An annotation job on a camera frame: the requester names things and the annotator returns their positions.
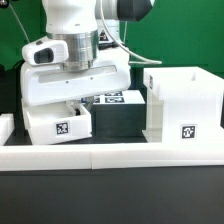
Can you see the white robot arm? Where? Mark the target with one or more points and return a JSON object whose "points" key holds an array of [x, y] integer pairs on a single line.
{"points": [[78, 57]]}

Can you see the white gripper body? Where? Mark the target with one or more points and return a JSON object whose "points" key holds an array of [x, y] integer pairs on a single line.
{"points": [[41, 85]]}

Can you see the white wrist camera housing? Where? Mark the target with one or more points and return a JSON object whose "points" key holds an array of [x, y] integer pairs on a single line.
{"points": [[45, 51]]}

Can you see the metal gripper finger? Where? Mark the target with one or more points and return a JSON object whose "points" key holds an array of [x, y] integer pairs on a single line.
{"points": [[87, 103]]}

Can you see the white marker tag sheet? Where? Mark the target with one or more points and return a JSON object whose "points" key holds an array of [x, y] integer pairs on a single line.
{"points": [[120, 97]]}

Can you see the white front drawer box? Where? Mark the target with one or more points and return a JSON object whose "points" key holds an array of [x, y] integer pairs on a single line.
{"points": [[56, 123]]}

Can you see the white U-shaped boundary frame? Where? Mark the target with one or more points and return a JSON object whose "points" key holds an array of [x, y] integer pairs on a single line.
{"points": [[103, 156]]}

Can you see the white drawer cabinet frame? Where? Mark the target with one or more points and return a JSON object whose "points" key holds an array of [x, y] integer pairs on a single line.
{"points": [[184, 104]]}

